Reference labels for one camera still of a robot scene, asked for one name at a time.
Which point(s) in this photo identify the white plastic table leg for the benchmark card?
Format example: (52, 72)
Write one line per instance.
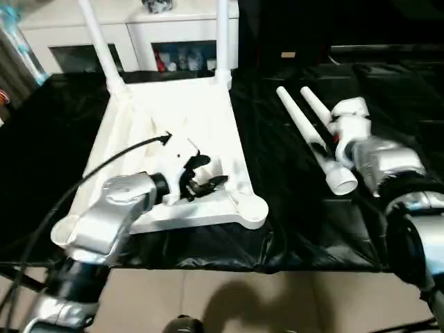
(100, 41)
(223, 35)
(305, 125)
(316, 104)

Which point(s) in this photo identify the white plastic table top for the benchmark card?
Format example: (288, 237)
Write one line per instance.
(173, 111)

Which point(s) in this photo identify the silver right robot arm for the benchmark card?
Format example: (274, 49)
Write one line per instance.
(388, 163)

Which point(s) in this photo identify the black mat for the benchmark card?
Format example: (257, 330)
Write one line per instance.
(298, 222)

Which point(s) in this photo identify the large black furniture piece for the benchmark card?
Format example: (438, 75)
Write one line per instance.
(374, 24)

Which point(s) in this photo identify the white cabinet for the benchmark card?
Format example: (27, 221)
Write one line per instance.
(173, 31)

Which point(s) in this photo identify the black robot left foot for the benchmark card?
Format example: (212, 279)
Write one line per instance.
(182, 325)

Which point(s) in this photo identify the dark glass bowl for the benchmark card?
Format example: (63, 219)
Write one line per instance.
(158, 5)

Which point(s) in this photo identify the pale blue translucent object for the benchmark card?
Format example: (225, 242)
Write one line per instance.
(19, 45)

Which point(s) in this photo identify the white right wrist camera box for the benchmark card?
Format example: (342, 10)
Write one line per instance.
(350, 118)

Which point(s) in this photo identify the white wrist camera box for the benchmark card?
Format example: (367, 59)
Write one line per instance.
(350, 118)
(177, 156)

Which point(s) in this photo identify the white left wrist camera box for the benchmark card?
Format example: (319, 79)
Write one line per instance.
(177, 156)

